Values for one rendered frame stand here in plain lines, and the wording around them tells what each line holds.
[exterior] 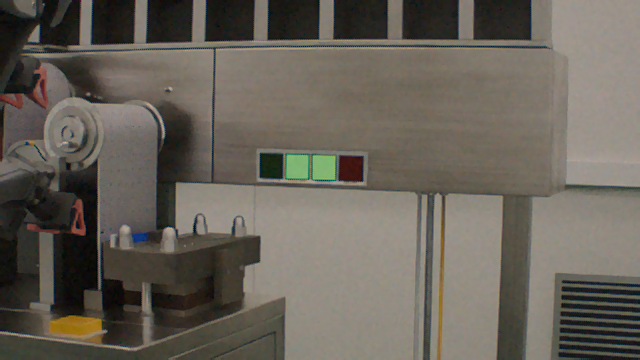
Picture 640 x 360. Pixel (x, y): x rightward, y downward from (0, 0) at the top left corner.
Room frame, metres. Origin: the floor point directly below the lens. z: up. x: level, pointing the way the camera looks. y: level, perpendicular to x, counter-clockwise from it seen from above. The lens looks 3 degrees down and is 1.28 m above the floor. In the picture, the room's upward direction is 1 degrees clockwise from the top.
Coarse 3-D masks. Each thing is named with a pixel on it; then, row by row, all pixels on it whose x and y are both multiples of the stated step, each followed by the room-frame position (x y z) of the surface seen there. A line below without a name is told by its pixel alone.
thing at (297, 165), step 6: (288, 156) 2.33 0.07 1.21; (294, 156) 2.32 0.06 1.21; (300, 156) 2.32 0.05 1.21; (306, 156) 2.31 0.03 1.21; (288, 162) 2.33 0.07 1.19; (294, 162) 2.32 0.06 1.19; (300, 162) 2.32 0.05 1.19; (306, 162) 2.31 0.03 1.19; (288, 168) 2.33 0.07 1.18; (294, 168) 2.32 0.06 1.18; (300, 168) 2.32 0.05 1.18; (306, 168) 2.31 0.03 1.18; (288, 174) 2.33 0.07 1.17; (294, 174) 2.32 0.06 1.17; (300, 174) 2.32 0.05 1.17; (306, 174) 2.31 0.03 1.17
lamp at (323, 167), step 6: (312, 156) 2.31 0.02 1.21; (318, 156) 2.30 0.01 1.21; (324, 156) 2.30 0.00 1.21; (330, 156) 2.29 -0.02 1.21; (312, 162) 2.31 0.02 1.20; (318, 162) 2.30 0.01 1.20; (324, 162) 2.30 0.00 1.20; (330, 162) 2.29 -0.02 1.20; (312, 168) 2.31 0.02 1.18; (318, 168) 2.30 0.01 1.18; (324, 168) 2.30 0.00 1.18; (330, 168) 2.29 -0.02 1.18; (318, 174) 2.30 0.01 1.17; (324, 174) 2.30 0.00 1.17; (330, 174) 2.29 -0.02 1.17
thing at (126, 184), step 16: (112, 160) 2.17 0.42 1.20; (128, 160) 2.23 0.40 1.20; (144, 160) 2.30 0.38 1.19; (112, 176) 2.17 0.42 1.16; (128, 176) 2.23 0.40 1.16; (144, 176) 2.30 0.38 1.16; (112, 192) 2.17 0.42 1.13; (128, 192) 2.23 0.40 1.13; (144, 192) 2.30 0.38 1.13; (112, 208) 2.17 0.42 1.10; (128, 208) 2.23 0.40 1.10; (144, 208) 2.30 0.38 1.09; (112, 224) 2.17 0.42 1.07; (128, 224) 2.23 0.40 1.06; (144, 224) 2.30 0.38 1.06
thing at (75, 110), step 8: (56, 112) 2.15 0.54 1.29; (64, 112) 2.14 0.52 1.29; (72, 112) 2.14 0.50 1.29; (80, 112) 2.13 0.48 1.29; (56, 120) 2.15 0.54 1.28; (88, 120) 2.12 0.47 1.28; (48, 128) 2.16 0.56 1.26; (88, 128) 2.12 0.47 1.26; (48, 136) 2.16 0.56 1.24; (88, 136) 2.12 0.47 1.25; (96, 136) 2.12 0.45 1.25; (88, 144) 2.12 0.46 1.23; (56, 152) 2.15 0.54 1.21; (80, 152) 2.13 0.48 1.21; (88, 152) 2.12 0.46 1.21; (72, 160) 2.14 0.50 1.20; (80, 160) 2.13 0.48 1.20; (96, 160) 2.19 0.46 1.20
